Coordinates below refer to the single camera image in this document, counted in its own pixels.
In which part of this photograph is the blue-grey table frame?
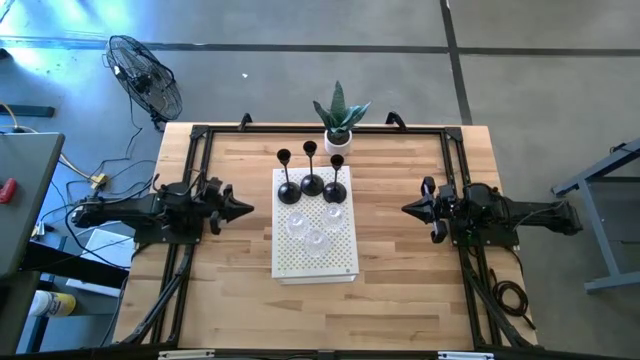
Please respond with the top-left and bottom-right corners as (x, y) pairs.
(551, 137), (640, 295)

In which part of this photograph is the black aluminium table frame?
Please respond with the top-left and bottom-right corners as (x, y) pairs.
(119, 110), (540, 351)

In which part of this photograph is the grey side table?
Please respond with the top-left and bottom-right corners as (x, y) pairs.
(0, 132), (66, 279)

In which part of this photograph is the white paper sheet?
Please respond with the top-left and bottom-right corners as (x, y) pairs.
(79, 227), (135, 271)

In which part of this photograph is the coiled black cable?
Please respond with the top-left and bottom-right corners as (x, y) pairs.
(488, 268), (537, 331)

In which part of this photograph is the snake plant in white pot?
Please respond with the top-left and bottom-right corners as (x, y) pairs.
(312, 80), (372, 159)

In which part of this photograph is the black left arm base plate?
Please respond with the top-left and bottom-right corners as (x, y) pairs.
(132, 224), (207, 246)

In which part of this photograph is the clear ribbed glass candle holder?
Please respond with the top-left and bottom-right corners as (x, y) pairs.
(319, 202), (346, 231)
(303, 228), (332, 259)
(284, 210), (310, 238)

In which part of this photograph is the white perforated metal shelf riser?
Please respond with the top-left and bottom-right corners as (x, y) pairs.
(271, 165), (360, 286)

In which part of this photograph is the black floor fan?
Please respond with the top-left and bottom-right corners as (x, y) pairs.
(102, 34), (184, 132)

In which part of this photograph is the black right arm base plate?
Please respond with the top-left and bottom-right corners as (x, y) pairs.
(447, 219), (521, 249)

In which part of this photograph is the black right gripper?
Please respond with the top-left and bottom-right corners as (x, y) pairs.
(401, 176), (457, 224)

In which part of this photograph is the white label strip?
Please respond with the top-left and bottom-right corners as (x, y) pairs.
(158, 349), (216, 360)
(437, 351), (496, 360)

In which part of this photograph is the black floor bar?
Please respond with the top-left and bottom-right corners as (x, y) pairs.
(0, 103), (56, 120)

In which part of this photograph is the red handle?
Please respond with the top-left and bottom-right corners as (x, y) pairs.
(0, 177), (19, 205)

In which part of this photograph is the white and yellow bottle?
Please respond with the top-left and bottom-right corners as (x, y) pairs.
(27, 289), (77, 318)

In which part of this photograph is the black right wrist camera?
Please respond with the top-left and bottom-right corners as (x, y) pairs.
(429, 219), (449, 245)

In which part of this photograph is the black desk frame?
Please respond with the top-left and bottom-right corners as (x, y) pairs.
(0, 239), (130, 360)

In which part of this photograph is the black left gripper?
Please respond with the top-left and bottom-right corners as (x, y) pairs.
(202, 177), (255, 224)

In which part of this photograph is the black metal candlestick holder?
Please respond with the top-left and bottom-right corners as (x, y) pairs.
(322, 153), (348, 205)
(276, 148), (303, 205)
(299, 140), (326, 198)

